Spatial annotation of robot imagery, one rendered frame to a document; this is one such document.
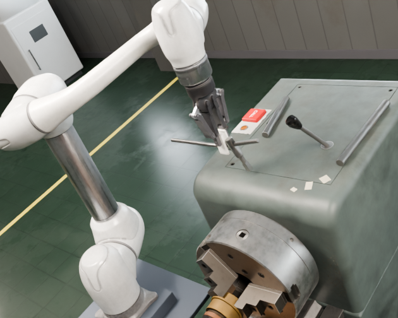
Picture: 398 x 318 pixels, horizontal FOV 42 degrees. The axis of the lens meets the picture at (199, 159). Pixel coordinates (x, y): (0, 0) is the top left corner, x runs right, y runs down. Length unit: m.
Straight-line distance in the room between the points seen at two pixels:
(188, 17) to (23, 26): 5.19
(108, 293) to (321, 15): 3.33
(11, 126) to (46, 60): 4.99
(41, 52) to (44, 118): 5.02
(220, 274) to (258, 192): 0.24
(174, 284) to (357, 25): 3.02
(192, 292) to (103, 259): 0.38
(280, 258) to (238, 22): 3.96
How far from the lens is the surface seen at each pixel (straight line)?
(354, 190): 1.37
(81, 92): 1.42
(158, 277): 2.07
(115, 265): 1.78
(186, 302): 1.93
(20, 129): 1.51
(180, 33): 1.24
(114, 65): 1.43
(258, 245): 1.31
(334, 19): 4.54
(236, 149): 1.42
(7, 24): 6.31
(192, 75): 1.29
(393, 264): 1.70
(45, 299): 3.59
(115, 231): 1.87
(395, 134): 1.55
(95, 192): 1.81
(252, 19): 4.99
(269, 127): 1.60
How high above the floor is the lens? 2.11
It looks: 32 degrees down
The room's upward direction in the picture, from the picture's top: 24 degrees counter-clockwise
